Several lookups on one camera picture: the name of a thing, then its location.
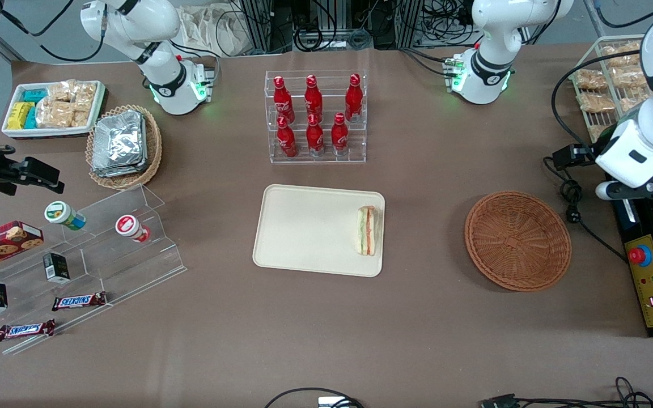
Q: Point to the triangle sandwich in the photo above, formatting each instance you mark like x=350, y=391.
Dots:
x=367, y=231

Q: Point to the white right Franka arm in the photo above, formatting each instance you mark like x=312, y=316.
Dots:
x=134, y=22

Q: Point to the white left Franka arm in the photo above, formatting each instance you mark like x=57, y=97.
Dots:
x=491, y=34

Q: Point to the white rectangular snack tray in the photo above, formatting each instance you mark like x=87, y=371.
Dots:
x=49, y=132

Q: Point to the round brown wicker basket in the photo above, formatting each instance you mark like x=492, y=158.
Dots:
x=516, y=241

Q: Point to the oval light wicker basket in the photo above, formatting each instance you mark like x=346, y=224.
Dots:
x=153, y=153

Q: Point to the cream plastic serving tray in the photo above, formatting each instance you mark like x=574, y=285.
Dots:
x=309, y=229

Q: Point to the bagged bread packet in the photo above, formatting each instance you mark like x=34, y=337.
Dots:
x=632, y=103
x=621, y=52
x=597, y=133
x=596, y=102
x=592, y=80
x=630, y=76

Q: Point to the green lid yogurt cup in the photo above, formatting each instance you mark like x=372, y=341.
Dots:
x=60, y=213

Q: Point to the teal snack packet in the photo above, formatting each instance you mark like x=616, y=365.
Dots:
x=34, y=96
x=31, y=118

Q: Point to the clear rice cracker packet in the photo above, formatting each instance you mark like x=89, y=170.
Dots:
x=61, y=90
x=54, y=113
x=80, y=119
x=85, y=96

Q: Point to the yellow snack packet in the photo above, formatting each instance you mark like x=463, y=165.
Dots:
x=18, y=116

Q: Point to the stack of foil containers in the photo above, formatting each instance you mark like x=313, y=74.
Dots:
x=118, y=144

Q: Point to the red lid yogurt cup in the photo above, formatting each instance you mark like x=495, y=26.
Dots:
x=128, y=225

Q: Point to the clear acrylic stepped shelf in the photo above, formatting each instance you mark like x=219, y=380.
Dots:
x=105, y=266

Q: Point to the red emergency stop button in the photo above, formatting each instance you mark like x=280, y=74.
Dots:
x=639, y=256

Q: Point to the Snickers chocolate bar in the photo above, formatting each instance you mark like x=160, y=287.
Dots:
x=79, y=301
x=25, y=330

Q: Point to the beige cloth bag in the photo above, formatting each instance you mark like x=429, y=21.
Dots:
x=213, y=31

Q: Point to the red cola bottle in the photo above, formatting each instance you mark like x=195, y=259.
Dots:
x=287, y=141
x=353, y=99
x=313, y=97
x=315, y=139
x=284, y=102
x=339, y=137

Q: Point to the clear acrylic bottle rack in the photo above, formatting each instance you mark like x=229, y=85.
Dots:
x=326, y=160

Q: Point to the small white device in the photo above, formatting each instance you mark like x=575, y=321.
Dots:
x=329, y=402

